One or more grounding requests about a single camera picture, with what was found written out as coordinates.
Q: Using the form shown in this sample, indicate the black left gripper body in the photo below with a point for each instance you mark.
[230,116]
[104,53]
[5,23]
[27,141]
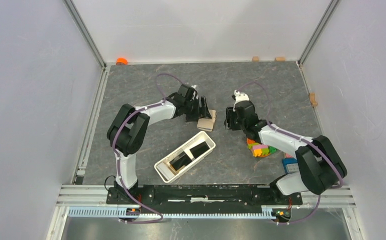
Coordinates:
[192,109]

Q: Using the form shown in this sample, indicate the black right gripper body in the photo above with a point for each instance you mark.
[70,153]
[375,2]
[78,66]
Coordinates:
[232,122]

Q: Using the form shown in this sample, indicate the beige leather card holder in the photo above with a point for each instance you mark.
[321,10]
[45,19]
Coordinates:
[207,124]

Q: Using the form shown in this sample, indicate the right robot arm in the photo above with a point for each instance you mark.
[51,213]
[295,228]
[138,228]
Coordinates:
[320,166]

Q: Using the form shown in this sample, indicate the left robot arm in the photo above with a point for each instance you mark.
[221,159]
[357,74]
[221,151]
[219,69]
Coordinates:
[127,132]

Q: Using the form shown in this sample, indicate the black credit card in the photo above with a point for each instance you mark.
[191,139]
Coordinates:
[180,161]
[199,149]

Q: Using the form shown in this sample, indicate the coloured toy blocks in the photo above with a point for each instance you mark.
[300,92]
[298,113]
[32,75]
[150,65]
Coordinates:
[272,149]

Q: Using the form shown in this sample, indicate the orange bowl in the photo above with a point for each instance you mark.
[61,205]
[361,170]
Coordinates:
[257,149]

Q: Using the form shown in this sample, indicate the white plastic tray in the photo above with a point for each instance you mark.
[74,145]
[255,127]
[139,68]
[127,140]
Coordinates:
[167,173]

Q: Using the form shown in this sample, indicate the blue small box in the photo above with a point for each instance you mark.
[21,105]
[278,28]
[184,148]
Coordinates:
[290,165]

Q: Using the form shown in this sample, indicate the wooden block right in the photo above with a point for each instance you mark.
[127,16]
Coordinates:
[280,59]

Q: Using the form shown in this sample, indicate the curved wooden piece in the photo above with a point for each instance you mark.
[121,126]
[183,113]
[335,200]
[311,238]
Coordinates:
[312,98]

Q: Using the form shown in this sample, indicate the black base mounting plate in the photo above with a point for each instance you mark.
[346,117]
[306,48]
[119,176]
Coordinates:
[202,198]

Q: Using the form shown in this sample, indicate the orange round cap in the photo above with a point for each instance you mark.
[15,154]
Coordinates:
[121,61]

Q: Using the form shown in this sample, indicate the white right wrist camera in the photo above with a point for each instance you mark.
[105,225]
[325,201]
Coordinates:
[239,97]

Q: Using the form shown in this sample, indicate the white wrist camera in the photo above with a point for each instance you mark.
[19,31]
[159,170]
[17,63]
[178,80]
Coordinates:
[239,97]
[195,93]

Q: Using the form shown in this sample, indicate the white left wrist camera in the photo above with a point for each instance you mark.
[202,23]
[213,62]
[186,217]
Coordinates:
[195,93]

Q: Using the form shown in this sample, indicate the white toothed cable rail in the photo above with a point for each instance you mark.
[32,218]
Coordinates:
[123,213]

